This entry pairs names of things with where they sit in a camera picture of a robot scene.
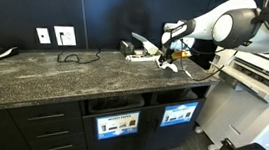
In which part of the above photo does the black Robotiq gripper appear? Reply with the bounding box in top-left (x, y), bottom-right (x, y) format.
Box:
top-left (156, 46), bottom-right (178, 66)

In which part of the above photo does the black tape dispenser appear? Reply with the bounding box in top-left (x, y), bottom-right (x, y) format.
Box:
top-left (119, 39), bottom-right (136, 57)

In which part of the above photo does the orange wrist camera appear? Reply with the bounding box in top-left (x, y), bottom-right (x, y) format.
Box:
top-left (171, 49), bottom-right (193, 61)

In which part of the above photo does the white office printer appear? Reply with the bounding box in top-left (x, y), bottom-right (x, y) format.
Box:
top-left (188, 42), bottom-right (269, 150)

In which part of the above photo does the black stand base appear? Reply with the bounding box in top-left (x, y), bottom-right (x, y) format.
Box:
top-left (211, 134), bottom-right (267, 150)

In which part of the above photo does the thin black cable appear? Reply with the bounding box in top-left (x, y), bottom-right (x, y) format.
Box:
top-left (54, 29), bottom-right (103, 68)

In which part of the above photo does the crumpled white paper right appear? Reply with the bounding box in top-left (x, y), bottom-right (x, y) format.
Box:
top-left (121, 28), bottom-right (166, 66)

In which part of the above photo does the dark cabinet door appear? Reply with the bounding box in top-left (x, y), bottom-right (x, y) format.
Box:
top-left (81, 107), bottom-right (150, 150)

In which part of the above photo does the mixed paper sign down arrow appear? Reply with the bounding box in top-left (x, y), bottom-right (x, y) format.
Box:
top-left (95, 111), bottom-right (143, 141)

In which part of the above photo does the white printer caster wheel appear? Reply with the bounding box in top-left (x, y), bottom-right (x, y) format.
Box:
top-left (206, 143), bottom-right (219, 150)
top-left (193, 124), bottom-right (204, 135)

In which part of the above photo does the metal drawer handle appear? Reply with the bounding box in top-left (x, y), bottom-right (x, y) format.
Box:
top-left (35, 130), bottom-right (70, 140)
top-left (43, 144), bottom-right (74, 150)
top-left (27, 113), bottom-right (66, 122)

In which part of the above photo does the mixed paper sign up arrow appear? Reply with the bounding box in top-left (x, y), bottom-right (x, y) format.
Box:
top-left (157, 101), bottom-right (202, 128)

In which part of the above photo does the narrow white wall plate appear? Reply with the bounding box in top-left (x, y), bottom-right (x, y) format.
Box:
top-left (35, 26), bottom-right (52, 46)

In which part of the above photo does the right blue-label recycling bin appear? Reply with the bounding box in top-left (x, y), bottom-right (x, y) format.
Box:
top-left (141, 98), bottom-right (211, 150)

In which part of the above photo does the grey printer bypass tray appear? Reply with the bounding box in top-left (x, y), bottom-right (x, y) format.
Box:
top-left (207, 54), bottom-right (269, 111)

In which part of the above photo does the clear plastic bucket with lid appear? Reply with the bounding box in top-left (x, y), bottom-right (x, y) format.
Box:
top-left (163, 20), bottom-right (197, 53)

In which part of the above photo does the wide white wall outlet plate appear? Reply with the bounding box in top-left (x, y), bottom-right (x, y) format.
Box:
top-left (53, 23), bottom-right (77, 48)

